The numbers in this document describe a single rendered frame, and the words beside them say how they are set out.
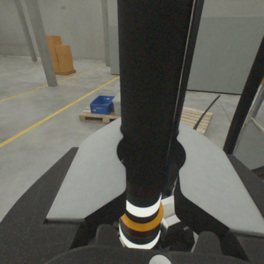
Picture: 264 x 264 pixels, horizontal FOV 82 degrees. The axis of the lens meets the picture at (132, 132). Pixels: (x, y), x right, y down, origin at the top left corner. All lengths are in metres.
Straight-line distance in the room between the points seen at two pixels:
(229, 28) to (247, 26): 0.42
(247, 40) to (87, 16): 10.98
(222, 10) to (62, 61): 9.40
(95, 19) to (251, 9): 9.63
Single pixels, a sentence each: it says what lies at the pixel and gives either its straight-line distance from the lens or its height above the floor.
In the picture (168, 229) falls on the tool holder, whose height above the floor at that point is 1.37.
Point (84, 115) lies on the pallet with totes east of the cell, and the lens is 3.40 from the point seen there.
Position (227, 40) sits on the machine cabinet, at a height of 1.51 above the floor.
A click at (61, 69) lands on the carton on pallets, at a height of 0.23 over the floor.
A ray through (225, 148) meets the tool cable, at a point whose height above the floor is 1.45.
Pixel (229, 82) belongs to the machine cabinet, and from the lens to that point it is 5.88.
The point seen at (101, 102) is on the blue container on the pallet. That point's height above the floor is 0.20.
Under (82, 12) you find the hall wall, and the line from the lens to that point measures 14.33.
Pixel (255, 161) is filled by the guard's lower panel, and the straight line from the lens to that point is 1.47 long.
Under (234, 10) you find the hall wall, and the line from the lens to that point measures 12.51.
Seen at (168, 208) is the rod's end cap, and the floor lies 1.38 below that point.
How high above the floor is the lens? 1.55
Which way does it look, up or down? 32 degrees down
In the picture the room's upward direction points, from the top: 1 degrees clockwise
